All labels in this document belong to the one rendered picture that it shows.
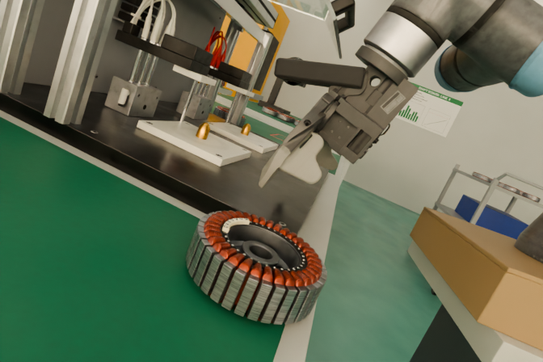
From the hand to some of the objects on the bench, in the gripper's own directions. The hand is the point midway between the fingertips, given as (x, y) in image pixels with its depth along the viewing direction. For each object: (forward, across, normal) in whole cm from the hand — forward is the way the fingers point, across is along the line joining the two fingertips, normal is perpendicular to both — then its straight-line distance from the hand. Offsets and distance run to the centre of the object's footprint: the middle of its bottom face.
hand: (275, 175), depth 47 cm
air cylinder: (+11, +5, +29) cm, 32 cm away
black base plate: (+11, +18, +17) cm, 27 cm away
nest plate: (+9, +30, +18) cm, 36 cm away
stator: (+2, -19, -7) cm, 20 cm away
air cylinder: (+13, +29, +32) cm, 45 cm away
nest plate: (+7, +6, +15) cm, 18 cm away
